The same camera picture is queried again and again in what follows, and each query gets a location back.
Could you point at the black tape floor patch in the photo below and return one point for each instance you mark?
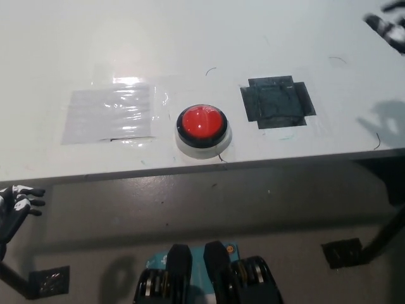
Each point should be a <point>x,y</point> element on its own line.
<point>343,253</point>
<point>50,282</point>

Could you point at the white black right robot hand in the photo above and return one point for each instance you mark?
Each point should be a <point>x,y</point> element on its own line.
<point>394,33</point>

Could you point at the black tape patch on desk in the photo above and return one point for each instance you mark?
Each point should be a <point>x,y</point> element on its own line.
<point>276,103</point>

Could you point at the red dome push button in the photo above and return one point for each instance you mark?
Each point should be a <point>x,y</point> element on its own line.
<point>201,123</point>

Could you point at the white paper under clear tape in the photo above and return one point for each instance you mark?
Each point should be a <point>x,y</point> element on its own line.
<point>109,115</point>

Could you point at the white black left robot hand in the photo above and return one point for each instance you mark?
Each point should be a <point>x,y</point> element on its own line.
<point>16,209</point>

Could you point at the black metal table leg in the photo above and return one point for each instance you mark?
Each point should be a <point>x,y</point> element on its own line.
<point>387,226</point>
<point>14,282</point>

